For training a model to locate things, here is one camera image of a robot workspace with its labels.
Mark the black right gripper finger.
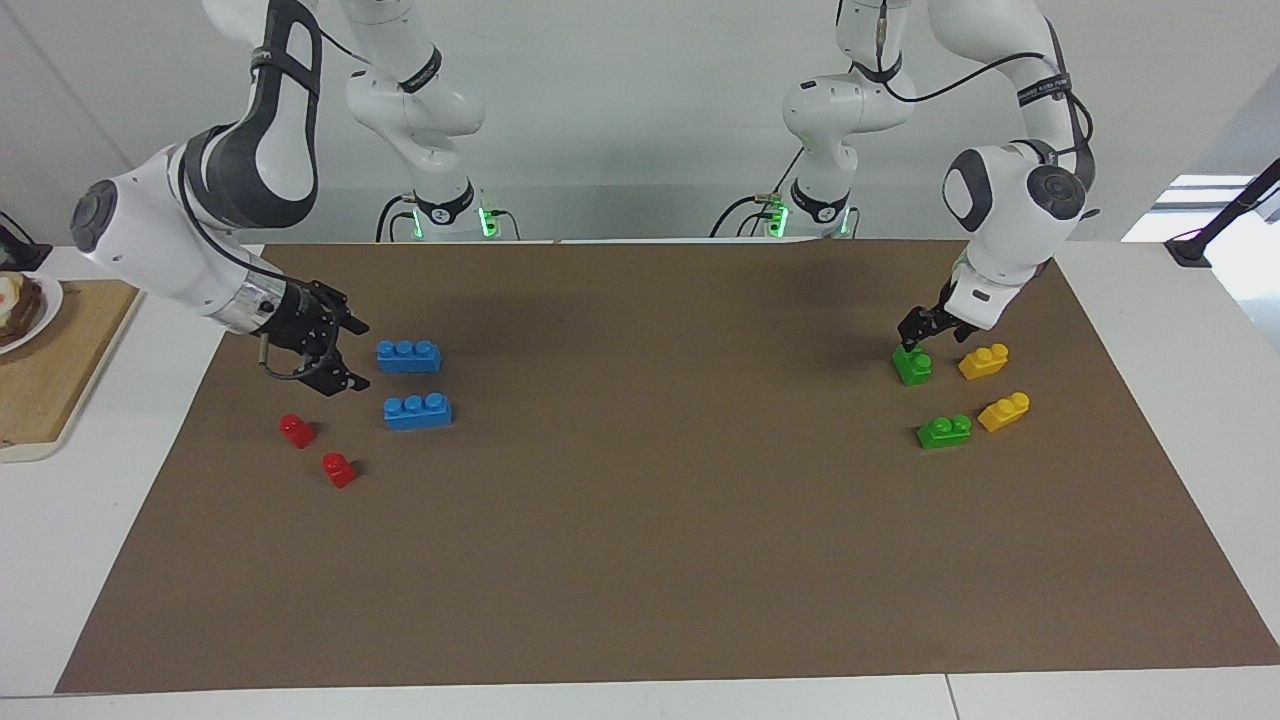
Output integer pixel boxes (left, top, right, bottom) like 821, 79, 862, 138
300, 345, 371, 394
312, 283, 369, 335

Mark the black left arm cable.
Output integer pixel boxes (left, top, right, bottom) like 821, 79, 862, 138
850, 0, 1096, 216

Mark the brown food with egg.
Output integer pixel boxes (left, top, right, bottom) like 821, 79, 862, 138
0, 275, 44, 348

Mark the wooden cutting board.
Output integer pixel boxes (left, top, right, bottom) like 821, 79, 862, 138
0, 280, 141, 463

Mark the white plate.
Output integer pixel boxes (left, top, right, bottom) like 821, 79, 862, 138
0, 272, 64, 354

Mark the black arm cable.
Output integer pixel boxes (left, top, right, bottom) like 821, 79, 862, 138
850, 0, 1096, 216
178, 145, 341, 383

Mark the brown table mat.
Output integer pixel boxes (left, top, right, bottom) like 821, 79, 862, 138
55, 240, 1280, 694

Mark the black base cable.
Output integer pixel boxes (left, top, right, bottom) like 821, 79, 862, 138
376, 193, 417, 242
710, 148, 804, 239

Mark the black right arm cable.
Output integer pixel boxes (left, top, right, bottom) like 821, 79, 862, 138
178, 145, 341, 383

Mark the black camera stand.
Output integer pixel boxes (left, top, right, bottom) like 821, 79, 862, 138
1165, 158, 1280, 269

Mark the yellow two-stud toy brick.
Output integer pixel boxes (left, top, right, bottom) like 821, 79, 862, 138
978, 391, 1031, 433
958, 343, 1010, 381

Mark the blue three-stud toy brick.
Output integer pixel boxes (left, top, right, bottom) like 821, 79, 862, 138
383, 392, 453, 432
376, 339, 442, 375

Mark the black device at table edge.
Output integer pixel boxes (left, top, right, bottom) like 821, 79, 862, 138
0, 212, 53, 273

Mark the green brick with stickered studs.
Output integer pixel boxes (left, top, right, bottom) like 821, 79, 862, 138
917, 414, 973, 450

